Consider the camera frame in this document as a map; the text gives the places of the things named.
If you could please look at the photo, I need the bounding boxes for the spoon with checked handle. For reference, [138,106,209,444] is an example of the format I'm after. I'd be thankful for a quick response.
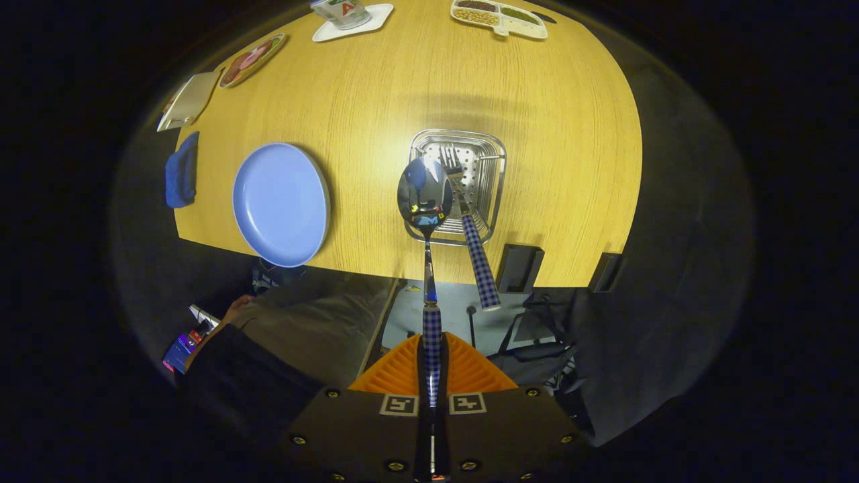
[397,158,454,408]

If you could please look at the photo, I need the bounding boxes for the blue folded towel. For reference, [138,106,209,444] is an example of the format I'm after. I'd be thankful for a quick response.
[165,131,200,209]

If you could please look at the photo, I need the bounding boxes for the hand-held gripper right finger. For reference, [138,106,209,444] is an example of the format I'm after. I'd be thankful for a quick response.
[440,332,595,483]

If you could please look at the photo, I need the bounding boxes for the fork with checked handle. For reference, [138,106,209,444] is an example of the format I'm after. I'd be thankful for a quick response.
[440,145,502,311]

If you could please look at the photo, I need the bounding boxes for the white coaster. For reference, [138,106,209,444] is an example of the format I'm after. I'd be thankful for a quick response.
[312,3,395,43]

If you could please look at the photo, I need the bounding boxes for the grey food plate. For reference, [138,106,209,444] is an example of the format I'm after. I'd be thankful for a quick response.
[218,32,288,89]

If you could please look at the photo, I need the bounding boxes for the phone with lit screen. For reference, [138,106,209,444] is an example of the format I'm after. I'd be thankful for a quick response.
[162,332,202,374]

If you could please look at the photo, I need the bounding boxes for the black table bracket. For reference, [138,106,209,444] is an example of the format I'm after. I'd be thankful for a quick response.
[589,252,623,293]
[497,244,545,294]

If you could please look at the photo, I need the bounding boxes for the person's grey trousers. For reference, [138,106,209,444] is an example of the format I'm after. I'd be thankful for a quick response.
[232,272,400,390]

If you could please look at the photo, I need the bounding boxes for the blue round plate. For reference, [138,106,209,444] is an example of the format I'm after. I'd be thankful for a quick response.
[232,142,332,268]

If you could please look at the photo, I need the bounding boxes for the white toaster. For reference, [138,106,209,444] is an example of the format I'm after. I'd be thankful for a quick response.
[156,70,222,132]

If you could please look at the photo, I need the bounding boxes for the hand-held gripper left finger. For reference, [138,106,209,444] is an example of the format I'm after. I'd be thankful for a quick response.
[285,332,430,483]

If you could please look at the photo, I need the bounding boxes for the white divided snack dish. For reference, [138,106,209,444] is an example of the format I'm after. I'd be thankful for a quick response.
[450,0,548,40]

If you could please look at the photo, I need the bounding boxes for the metal wire cutlery rack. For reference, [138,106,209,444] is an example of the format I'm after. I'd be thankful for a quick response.
[407,129,507,246]

